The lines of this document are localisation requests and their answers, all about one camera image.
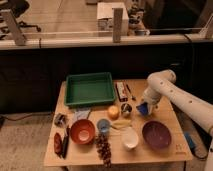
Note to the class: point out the dark rectangular box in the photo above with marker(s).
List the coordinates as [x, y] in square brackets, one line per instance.
[121, 92]

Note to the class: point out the black utensil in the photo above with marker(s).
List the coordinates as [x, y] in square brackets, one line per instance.
[65, 142]

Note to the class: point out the purple bowl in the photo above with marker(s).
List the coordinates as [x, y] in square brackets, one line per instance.
[156, 135]

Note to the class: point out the green plastic tray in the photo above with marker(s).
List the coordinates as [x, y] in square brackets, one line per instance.
[90, 89]

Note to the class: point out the wooden railing beam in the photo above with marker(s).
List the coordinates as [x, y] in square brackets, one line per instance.
[105, 41]

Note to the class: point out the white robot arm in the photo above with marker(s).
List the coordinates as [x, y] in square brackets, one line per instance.
[163, 84]

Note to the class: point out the black office chair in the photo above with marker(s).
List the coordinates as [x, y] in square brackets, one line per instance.
[18, 8]

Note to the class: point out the blue and white gripper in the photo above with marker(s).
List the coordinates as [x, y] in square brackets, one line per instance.
[145, 108]

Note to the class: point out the bunch of red grapes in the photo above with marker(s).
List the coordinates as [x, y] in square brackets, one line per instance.
[103, 149]

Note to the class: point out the banana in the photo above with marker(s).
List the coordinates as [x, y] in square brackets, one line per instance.
[120, 124]

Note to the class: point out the blue cup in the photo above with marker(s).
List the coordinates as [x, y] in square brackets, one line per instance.
[103, 126]

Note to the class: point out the small metal object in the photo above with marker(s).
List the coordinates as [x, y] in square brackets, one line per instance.
[60, 120]

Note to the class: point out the white cardboard box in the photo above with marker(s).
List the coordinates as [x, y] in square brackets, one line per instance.
[105, 13]

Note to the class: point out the red spatula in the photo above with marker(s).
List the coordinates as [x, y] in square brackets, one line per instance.
[57, 144]

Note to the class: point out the orange fruit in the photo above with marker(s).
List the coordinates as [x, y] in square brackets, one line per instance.
[113, 112]

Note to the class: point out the red bowl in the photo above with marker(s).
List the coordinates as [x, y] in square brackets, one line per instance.
[82, 132]

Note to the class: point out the dark marker pen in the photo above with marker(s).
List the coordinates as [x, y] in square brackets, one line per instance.
[132, 96]

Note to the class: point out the grey cloth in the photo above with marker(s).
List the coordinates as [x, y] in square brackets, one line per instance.
[81, 113]

